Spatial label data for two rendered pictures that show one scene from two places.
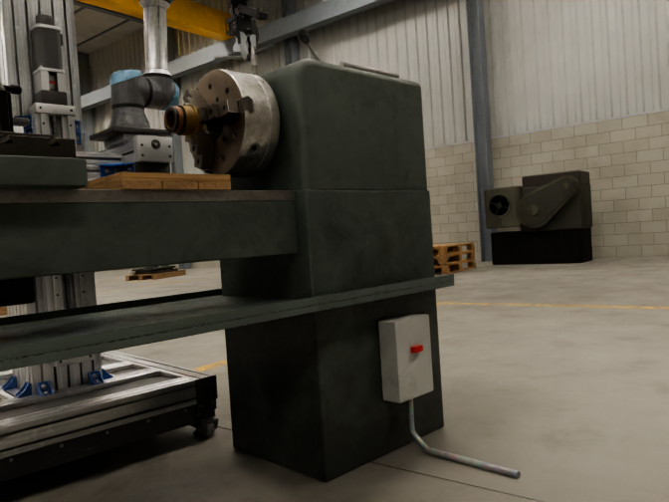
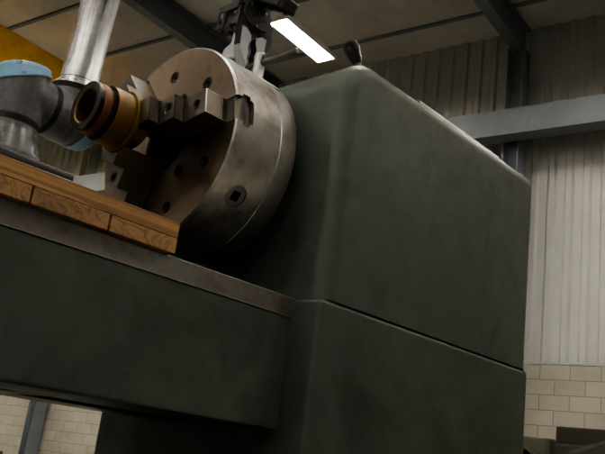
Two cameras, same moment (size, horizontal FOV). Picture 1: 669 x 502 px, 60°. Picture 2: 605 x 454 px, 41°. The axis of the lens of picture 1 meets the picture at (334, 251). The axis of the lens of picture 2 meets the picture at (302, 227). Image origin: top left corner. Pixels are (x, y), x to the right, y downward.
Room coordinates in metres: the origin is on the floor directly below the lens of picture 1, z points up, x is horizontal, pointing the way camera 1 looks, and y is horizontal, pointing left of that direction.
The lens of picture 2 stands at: (0.58, 0.14, 0.63)
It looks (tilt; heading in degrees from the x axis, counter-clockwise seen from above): 17 degrees up; 359
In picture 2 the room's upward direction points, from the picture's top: 7 degrees clockwise
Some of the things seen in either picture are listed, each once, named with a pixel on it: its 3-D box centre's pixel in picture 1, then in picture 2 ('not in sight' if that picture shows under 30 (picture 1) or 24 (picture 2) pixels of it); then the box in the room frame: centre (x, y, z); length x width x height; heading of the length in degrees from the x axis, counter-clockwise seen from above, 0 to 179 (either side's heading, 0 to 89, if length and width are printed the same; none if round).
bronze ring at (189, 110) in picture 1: (184, 121); (112, 117); (1.68, 0.40, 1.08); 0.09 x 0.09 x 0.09; 44
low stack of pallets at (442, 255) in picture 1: (438, 258); not in sight; (9.72, -1.71, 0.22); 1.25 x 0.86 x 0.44; 144
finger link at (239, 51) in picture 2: (239, 47); (233, 51); (2.00, 0.28, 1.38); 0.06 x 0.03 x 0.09; 44
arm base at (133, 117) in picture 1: (128, 120); (5, 142); (2.22, 0.74, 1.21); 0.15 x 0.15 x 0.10
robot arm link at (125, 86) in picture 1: (128, 89); (21, 94); (2.22, 0.74, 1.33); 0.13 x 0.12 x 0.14; 142
